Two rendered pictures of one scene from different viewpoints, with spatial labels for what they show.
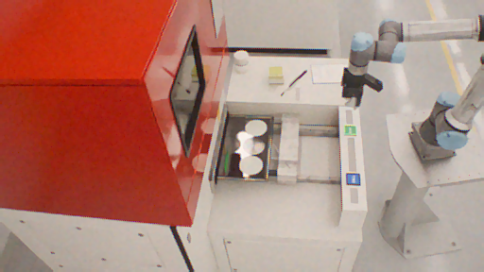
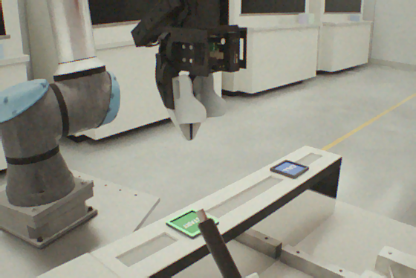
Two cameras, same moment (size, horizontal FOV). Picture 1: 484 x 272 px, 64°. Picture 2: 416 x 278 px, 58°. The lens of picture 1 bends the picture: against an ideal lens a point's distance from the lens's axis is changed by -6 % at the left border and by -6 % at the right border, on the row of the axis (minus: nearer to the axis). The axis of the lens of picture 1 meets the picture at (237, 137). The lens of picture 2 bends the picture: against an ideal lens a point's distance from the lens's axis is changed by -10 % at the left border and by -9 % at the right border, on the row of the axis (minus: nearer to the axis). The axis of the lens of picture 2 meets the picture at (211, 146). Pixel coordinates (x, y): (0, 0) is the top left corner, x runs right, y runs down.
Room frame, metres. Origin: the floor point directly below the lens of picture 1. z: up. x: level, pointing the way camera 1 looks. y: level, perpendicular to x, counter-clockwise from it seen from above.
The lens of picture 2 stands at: (1.56, -0.22, 1.28)
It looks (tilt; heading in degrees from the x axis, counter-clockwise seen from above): 21 degrees down; 210
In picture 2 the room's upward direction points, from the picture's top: straight up
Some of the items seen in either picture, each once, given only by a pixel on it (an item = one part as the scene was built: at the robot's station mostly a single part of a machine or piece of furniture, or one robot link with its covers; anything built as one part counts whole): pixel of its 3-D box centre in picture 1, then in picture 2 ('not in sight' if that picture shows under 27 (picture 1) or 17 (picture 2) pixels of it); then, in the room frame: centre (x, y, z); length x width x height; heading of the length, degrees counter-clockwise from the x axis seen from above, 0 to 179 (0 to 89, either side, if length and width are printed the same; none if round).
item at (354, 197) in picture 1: (349, 163); (244, 230); (1.01, -0.47, 0.89); 0.55 x 0.09 x 0.14; 167
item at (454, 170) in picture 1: (431, 152); (46, 239); (1.10, -0.93, 0.75); 0.45 x 0.44 x 0.13; 91
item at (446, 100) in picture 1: (448, 109); (28, 116); (1.10, -0.91, 1.06); 0.13 x 0.12 x 0.14; 160
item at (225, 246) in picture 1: (289, 193); not in sight; (1.21, -0.25, 0.41); 0.97 x 0.64 x 0.82; 167
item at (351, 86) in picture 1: (354, 81); (200, 24); (1.14, -0.47, 1.24); 0.09 x 0.08 x 0.12; 77
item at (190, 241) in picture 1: (206, 161); not in sight; (1.02, 0.13, 1.02); 0.82 x 0.03 x 0.40; 167
